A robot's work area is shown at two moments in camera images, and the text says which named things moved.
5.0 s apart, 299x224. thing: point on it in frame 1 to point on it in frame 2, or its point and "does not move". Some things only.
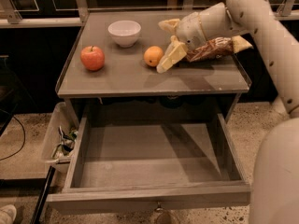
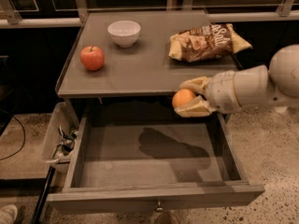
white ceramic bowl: x=124 y=32 does not move
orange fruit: x=152 y=55 to x=182 y=97
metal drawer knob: x=159 y=208 does not move
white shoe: x=7 y=214 does not move
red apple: x=92 y=57 does not move
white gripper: x=192 y=29 to x=220 y=92
